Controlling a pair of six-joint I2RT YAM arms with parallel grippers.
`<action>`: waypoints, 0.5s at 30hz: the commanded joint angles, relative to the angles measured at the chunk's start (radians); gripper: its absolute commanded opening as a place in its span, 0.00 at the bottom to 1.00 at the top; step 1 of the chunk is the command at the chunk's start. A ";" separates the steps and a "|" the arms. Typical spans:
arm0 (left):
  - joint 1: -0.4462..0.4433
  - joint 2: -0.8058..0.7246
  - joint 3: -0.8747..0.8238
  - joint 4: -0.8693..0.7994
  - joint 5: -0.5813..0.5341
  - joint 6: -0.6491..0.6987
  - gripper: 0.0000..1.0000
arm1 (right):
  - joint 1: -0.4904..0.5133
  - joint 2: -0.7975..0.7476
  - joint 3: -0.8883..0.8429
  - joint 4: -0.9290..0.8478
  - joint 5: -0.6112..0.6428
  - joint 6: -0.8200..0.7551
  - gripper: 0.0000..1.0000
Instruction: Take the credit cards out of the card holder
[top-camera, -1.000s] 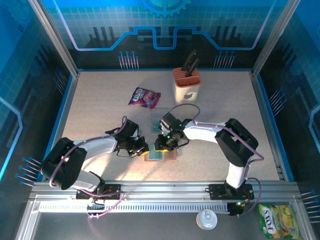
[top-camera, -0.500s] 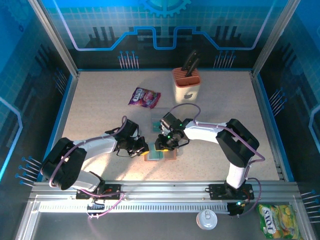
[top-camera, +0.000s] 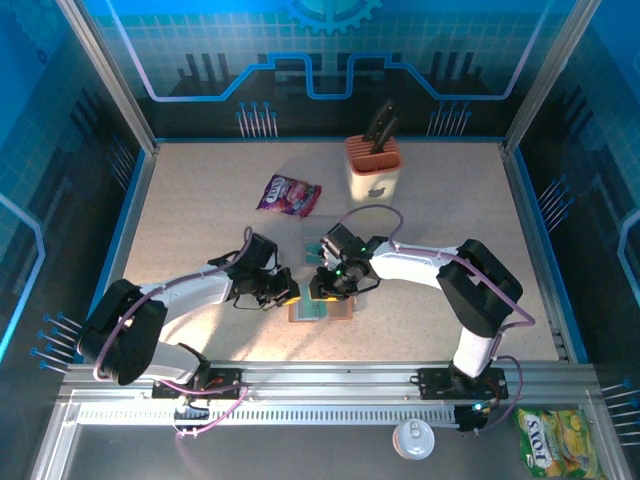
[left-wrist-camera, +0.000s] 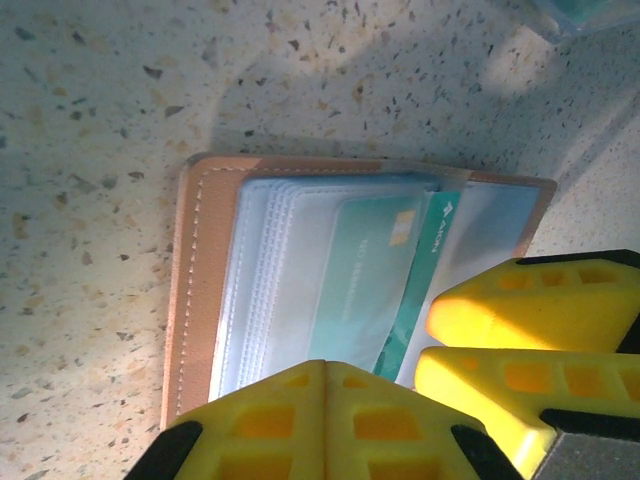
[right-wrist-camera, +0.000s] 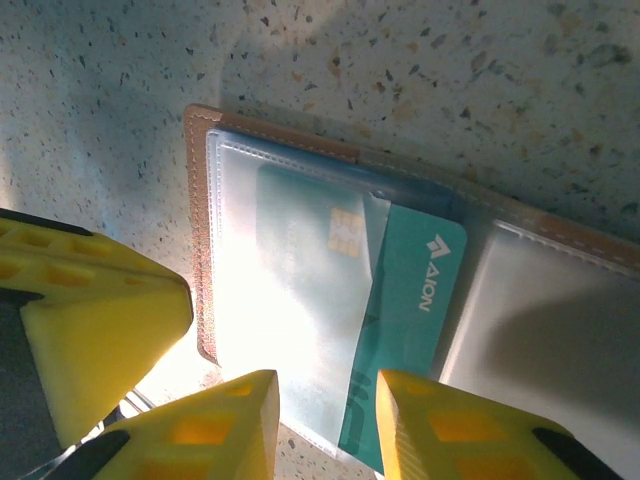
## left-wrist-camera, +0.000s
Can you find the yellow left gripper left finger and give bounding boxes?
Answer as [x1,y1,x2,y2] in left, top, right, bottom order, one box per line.
[132,359,326,480]

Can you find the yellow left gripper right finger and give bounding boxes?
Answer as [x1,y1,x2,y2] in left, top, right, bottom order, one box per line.
[324,359,521,480]

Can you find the green AION card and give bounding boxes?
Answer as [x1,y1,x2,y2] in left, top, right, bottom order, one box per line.
[372,192,462,386]

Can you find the tan leather card holder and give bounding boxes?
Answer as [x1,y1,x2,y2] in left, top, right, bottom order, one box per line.
[160,152,559,434]

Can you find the teal plastic card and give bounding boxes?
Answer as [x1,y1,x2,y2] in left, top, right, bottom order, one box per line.
[542,0,640,24]

